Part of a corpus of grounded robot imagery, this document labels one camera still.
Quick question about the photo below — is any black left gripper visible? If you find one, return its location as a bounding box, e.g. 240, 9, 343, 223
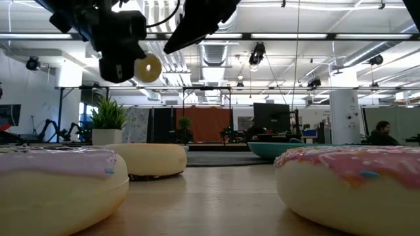
83, 0, 148, 85

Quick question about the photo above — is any small orange donut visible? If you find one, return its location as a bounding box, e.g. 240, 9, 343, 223
133, 53, 163, 83

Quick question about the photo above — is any large orange chocolate donut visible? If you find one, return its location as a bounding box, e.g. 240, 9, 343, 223
104, 142, 188, 181

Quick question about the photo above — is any large purple glazed donut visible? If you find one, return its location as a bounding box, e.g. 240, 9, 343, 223
0, 146, 129, 236

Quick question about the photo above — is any large pink sprinkled donut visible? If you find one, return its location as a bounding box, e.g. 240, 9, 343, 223
274, 146, 420, 236

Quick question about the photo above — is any green plant in white pot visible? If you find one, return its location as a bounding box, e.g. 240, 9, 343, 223
90, 94, 127, 146

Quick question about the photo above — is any orange partition panel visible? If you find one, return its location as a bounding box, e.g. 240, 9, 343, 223
175, 106, 232, 144

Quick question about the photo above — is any small background plant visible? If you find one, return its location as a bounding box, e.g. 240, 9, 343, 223
177, 116, 194, 144

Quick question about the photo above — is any black computer monitor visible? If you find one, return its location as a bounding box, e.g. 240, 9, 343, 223
253, 102, 291, 134

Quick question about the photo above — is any teal green plate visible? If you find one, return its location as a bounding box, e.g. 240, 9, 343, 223
247, 141, 332, 161

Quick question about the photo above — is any white column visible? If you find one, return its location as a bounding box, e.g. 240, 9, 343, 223
329, 70, 360, 145

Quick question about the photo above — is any person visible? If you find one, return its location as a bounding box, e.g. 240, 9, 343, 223
367, 120, 400, 146

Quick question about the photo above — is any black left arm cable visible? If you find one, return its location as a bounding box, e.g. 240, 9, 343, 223
146, 0, 182, 29

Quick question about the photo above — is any silver ventilation duct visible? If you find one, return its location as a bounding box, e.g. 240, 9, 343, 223
198, 42, 230, 66

